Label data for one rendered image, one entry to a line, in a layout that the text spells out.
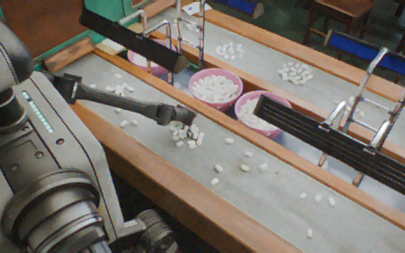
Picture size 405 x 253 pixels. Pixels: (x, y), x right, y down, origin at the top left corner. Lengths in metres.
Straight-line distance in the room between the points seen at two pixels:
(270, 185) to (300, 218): 0.17
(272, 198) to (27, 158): 0.99
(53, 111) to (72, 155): 0.12
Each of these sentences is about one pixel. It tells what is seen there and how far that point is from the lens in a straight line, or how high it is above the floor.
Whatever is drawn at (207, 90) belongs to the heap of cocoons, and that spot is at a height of 0.73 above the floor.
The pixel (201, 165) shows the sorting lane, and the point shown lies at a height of 0.74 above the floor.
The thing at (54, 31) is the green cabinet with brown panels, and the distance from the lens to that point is 2.01.
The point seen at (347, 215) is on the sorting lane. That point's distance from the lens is 1.48.
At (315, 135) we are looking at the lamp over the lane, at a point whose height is 1.08.
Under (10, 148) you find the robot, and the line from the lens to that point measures 0.70.
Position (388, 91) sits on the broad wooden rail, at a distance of 2.04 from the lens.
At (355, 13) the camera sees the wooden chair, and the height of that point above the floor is 0.46.
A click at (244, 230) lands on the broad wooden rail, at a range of 1.33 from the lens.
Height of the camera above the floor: 1.92
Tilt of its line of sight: 46 degrees down
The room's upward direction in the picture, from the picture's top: straight up
